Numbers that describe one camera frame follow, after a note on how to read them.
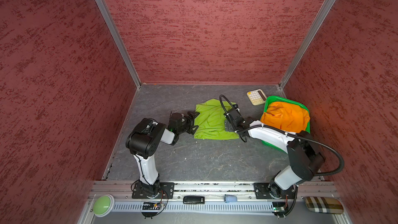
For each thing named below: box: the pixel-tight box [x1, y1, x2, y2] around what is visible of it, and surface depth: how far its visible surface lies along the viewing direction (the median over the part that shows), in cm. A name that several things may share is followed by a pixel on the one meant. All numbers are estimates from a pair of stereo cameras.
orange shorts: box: [260, 101, 310, 134], surface depth 92 cm
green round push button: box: [92, 193, 116, 218], surface depth 70 cm
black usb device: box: [182, 195, 206, 205], surface depth 71 cm
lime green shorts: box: [193, 98, 240, 140], surface depth 97 cm
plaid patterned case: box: [304, 196, 345, 215], surface depth 70 cm
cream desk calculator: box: [246, 88, 267, 106], surface depth 114 cm
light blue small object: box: [224, 193, 238, 203], surface depth 72 cm
